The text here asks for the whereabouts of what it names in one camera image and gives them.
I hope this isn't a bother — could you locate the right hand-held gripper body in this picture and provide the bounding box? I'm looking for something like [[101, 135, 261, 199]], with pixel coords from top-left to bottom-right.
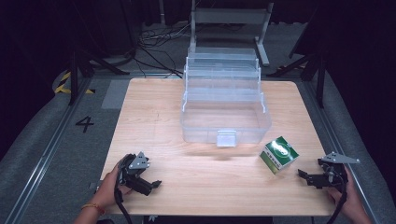
[[317, 151, 361, 189]]

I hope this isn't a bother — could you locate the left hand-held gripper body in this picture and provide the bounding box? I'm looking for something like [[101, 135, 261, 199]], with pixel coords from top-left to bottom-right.
[[116, 151, 150, 187]]

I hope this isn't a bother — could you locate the green white carton box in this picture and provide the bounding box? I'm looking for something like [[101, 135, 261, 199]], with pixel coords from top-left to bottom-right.
[[258, 135, 300, 175]]

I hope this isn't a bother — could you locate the clear plastic storage box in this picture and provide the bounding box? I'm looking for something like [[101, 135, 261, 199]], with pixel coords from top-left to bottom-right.
[[179, 47, 273, 148]]

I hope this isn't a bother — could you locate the person's right hand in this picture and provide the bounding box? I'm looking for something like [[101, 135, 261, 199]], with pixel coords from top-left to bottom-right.
[[326, 167, 364, 217]]

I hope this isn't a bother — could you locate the person's left hand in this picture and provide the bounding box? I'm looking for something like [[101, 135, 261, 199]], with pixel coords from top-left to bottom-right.
[[92, 165, 134, 208]]

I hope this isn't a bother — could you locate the black metal stand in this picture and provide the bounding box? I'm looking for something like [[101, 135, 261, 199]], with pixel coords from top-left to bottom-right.
[[266, 46, 329, 109], [67, 43, 131, 106]]

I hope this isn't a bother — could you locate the yellow black striped tape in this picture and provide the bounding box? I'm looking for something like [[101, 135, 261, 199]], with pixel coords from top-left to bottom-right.
[[53, 71, 96, 95]]

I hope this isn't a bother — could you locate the white metal pole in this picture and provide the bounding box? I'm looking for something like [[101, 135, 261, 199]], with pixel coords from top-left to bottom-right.
[[158, 0, 166, 26]]

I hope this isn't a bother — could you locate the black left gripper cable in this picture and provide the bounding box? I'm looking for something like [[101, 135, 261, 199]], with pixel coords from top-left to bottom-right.
[[113, 155, 134, 224]]

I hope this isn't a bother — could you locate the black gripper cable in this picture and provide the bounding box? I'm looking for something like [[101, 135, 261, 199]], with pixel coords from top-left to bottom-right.
[[324, 183, 348, 224], [113, 155, 134, 224]]

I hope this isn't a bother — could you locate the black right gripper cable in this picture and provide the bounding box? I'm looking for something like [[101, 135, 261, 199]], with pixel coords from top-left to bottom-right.
[[324, 183, 348, 224]]

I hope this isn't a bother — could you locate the red yellow bracelet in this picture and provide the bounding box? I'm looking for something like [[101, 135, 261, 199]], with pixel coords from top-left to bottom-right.
[[80, 203, 106, 216]]

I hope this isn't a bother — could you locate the tangle of black floor cables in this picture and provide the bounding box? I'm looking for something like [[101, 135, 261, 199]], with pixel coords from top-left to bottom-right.
[[135, 21, 191, 79]]

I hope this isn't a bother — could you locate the white metal stand frame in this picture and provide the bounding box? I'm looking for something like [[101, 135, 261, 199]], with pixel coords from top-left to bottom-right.
[[188, 0, 276, 68]]

